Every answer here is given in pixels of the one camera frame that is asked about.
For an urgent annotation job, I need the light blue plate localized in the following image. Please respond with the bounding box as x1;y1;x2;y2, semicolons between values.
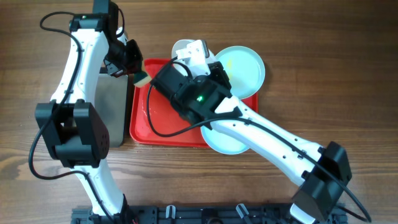
215;45;266;99
200;126;249;155

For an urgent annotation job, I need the green yellow sponge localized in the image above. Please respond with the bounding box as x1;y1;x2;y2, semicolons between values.
133;71;152;88

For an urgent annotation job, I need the white round plate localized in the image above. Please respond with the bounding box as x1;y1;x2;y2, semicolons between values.
171;39;218;63

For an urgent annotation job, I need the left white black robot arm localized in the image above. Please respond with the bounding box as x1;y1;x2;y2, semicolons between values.
35;1;150;223

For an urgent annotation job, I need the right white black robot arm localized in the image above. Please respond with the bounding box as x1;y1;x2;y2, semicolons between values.
150;62;352;223

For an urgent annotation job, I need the black rectangular metal tray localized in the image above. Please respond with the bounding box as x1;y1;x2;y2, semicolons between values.
95;72;128;147

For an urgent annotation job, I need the red plastic tray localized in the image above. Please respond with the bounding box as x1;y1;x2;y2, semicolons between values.
129;58;259;148

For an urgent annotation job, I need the right black cable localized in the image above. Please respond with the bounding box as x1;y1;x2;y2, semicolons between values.
146;55;373;223

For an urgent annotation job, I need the black cable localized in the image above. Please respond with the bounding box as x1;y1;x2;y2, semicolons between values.
28;11;125;218
146;55;373;223

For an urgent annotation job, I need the left black cable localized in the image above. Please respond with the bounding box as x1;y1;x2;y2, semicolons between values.
28;11;125;218

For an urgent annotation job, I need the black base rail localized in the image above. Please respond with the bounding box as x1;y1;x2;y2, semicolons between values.
70;202;346;224

